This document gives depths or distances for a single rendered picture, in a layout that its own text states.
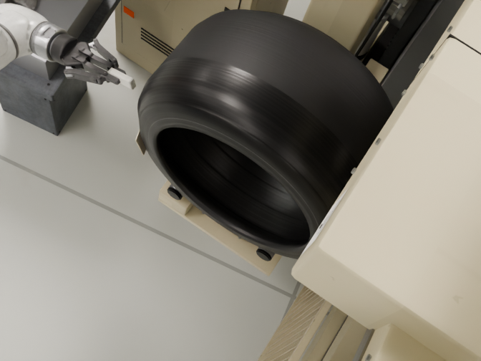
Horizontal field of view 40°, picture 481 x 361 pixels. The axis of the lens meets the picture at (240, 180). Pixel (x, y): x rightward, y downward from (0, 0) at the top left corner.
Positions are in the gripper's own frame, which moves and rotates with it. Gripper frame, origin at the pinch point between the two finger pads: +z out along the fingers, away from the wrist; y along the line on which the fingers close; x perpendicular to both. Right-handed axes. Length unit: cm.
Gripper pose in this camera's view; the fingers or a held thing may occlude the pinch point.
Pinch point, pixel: (122, 78)
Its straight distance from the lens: 164.8
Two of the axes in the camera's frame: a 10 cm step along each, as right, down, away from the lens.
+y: 5.4, -7.4, 3.9
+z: 8.4, 4.5, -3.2
